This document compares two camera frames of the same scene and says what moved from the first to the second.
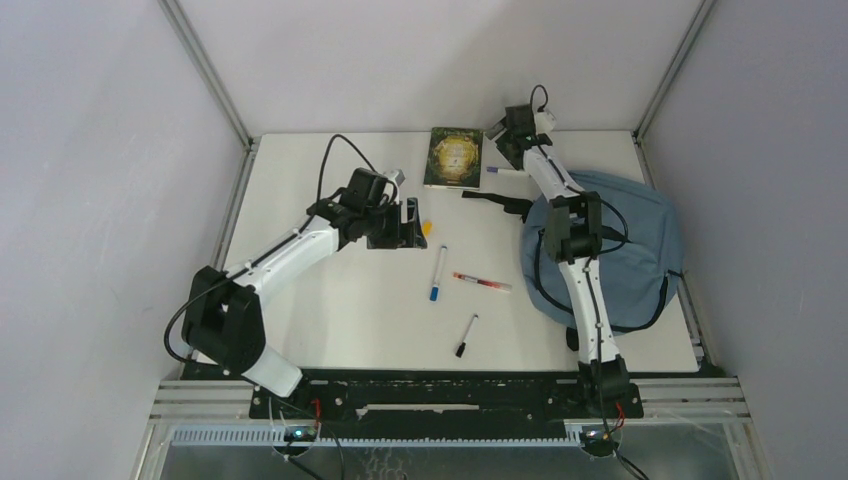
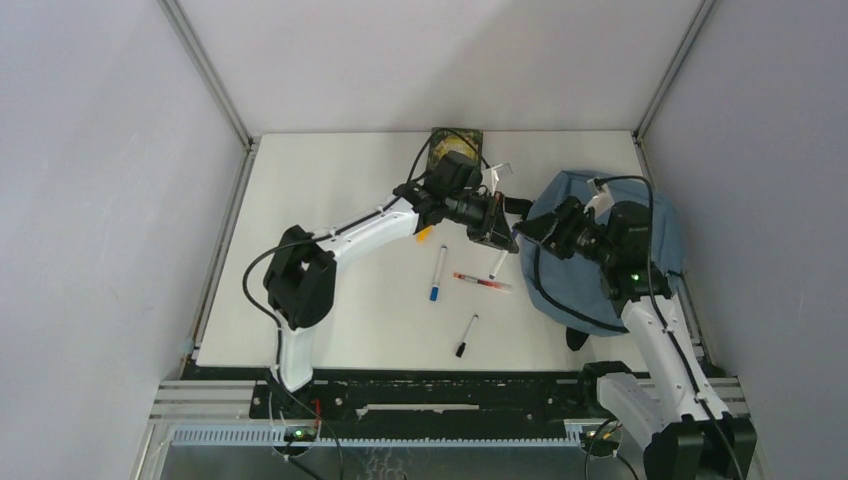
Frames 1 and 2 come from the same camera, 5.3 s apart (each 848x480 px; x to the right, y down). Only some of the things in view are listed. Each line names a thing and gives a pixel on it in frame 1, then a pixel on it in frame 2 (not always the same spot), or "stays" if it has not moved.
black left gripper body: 386,218 -> 474,212
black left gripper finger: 415,234 -> 500,234
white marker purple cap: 494,169 -> 499,264
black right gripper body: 502,142 -> 580,234
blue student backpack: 642,252 stays
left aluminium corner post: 216,87 stays
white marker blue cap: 435,290 stays
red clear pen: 503,287 stays
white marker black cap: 466,336 stays
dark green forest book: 453,158 stays
